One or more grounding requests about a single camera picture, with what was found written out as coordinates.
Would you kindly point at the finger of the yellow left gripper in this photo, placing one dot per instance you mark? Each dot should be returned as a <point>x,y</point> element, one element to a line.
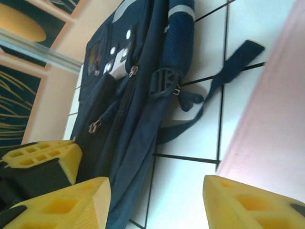
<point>71,159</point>

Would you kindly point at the aluminium corner post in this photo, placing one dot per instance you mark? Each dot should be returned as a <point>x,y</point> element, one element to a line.
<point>35,48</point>

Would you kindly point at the pink pencil case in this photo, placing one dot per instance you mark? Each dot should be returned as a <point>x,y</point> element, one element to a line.
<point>274,107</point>

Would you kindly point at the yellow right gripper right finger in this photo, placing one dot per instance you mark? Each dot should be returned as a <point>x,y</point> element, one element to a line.
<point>250,205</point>

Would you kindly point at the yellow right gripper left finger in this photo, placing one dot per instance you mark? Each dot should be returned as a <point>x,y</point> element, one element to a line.
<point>59,207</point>

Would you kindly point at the navy blue school backpack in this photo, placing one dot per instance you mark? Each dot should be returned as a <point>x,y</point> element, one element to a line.
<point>133,133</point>

